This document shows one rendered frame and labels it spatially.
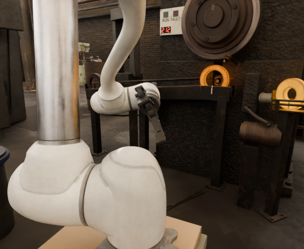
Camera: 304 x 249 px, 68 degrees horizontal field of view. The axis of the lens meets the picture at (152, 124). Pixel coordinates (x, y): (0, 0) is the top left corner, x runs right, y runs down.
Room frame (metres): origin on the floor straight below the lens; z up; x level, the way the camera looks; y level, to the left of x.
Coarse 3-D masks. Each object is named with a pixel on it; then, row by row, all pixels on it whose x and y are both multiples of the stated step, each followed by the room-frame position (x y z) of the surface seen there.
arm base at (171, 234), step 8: (168, 232) 0.52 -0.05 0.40; (176, 232) 0.53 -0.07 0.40; (104, 240) 0.50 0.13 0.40; (168, 240) 0.48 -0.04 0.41; (96, 248) 0.47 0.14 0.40; (104, 248) 0.47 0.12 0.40; (112, 248) 0.44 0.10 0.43; (152, 248) 0.43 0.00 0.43; (160, 248) 0.45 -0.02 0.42; (168, 248) 0.45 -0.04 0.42; (176, 248) 0.46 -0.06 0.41
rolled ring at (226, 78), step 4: (208, 68) 1.50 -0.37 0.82; (212, 68) 1.49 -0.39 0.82; (216, 68) 1.48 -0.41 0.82; (220, 68) 1.46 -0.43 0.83; (224, 68) 1.46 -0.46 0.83; (204, 72) 1.51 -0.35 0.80; (208, 72) 1.51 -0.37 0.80; (220, 72) 1.46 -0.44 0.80; (224, 72) 1.45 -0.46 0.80; (200, 76) 1.53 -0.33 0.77; (204, 76) 1.51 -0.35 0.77; (224, 76) 1.45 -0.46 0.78; (228, 76) 1.45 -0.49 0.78; (200, 80) 1.53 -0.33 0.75; (204, 80) 1.52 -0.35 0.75; (224, 80) 1.45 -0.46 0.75; (228, 80) 1.45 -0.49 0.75; (200, 84) 1.53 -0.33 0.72; (204, 84) 1.51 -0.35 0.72; (224, 84) 1.45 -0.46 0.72
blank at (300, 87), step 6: (294, 78) 1.12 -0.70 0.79; (282, 84) 1.16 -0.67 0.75; (288, 84) 1.13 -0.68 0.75; (294, 84) 1.10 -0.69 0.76; (300, 84) 1.08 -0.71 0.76; (276, 90) 1.19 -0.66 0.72; (282, 90) 1.15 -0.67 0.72; (288, 90) 1.16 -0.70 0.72; (300, 90) 1.07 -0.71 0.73; (276, 96) 1.18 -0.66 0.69; (282, 96) 1.15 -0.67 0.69; (300, 96) 1.07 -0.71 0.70; (282, 102) 1.15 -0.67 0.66; (288, 102) 1.12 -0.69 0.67; (294, 102) 1.09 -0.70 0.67; (288, 108) 1.11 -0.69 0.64; (294, 108) 1.08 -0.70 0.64
